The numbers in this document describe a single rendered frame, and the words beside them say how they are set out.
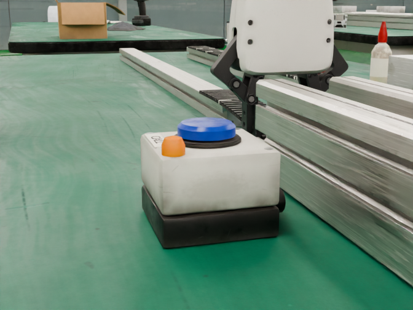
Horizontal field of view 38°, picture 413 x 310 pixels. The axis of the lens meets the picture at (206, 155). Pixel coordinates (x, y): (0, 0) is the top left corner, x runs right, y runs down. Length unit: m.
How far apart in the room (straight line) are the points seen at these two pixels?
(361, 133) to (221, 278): 0.12
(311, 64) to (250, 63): 0.06
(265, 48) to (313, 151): 0.18
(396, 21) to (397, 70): 3.05
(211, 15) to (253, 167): 11.59
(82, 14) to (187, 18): 9.24
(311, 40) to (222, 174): 0.26
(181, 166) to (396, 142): 0.13
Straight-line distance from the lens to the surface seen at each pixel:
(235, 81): 0.60
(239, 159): 0.38
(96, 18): 2.64
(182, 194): 0.38
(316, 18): 0.61
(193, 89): 0.89
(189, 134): 0.40
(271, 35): 0.59
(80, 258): 0.38
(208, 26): 11.95
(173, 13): 11.77
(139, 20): 4.02
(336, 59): 0.64
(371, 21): 3.99
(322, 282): 0.35
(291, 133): 0.48
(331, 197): 0.42
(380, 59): 1.17
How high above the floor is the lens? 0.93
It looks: 14 degrees down
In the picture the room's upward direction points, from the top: straight up
